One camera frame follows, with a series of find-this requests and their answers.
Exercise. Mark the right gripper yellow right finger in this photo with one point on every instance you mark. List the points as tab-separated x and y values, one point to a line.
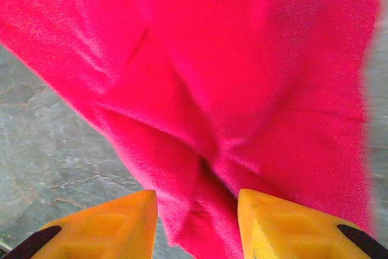
288	231

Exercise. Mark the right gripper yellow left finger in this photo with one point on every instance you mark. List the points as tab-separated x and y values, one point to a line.
100	231

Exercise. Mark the red t-shirt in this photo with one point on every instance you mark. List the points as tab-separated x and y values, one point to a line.
227	74

